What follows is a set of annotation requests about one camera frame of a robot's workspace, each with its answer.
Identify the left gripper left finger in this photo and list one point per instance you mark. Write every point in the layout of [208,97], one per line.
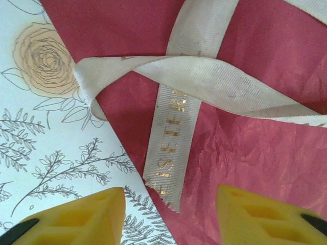
[76,222]

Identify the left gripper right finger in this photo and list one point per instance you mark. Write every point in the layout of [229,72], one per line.
[260,224]

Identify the red wrapping paper sheet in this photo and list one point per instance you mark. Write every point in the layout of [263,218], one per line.
[255,166]

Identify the cream printed ribbon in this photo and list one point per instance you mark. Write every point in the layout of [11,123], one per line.
[199,71]

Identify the floral table cover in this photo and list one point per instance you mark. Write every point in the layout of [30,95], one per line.
[51,153]

